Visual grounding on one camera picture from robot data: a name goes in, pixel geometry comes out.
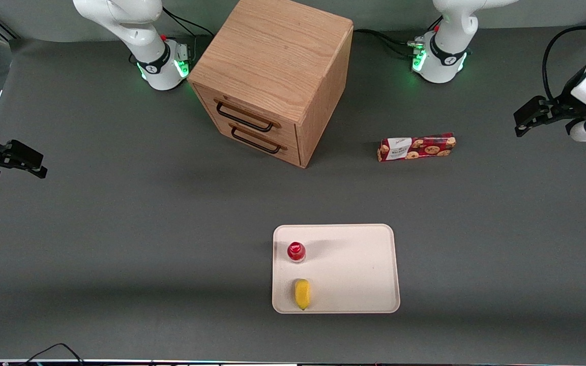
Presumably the red cookie box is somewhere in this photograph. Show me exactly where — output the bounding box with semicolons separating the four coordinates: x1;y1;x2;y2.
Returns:
377;133;457;163

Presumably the beige plastic tray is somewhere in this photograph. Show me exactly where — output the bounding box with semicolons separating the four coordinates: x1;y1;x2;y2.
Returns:
272;224;401;314

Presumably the wooden two-drawer cabinet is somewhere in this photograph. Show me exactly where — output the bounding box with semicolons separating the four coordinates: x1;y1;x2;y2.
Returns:
187;0;355;169

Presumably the red capped bottle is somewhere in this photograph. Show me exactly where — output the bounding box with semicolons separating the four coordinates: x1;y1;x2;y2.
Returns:
287;242;307;264

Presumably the yellow toy banana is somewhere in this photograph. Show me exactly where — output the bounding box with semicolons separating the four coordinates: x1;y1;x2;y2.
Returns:
294;279;312;311

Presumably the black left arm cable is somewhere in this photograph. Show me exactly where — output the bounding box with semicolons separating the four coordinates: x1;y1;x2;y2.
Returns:
542;25;586;102

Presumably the black metal rail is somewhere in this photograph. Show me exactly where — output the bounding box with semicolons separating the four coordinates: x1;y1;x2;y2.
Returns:
0;14;21;42

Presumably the black left base cable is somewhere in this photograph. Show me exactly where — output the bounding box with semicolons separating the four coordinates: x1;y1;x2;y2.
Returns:
353;28;426;59

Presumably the black base cable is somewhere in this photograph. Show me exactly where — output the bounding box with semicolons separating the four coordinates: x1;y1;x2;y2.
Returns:
353;28;426;59
162;6;216;39

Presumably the thin black table-edge cable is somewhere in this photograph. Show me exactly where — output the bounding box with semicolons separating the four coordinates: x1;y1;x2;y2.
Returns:
18;343;86;365

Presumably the black right base cable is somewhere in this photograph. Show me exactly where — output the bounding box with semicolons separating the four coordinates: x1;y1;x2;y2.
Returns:
162;6;216;39

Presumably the long black drawer handle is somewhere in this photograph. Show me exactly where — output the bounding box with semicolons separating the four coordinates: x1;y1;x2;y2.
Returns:
215;99;280;133

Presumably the short black drawer handle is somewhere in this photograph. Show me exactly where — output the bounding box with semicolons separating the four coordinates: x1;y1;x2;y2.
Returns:
229;125;286;155

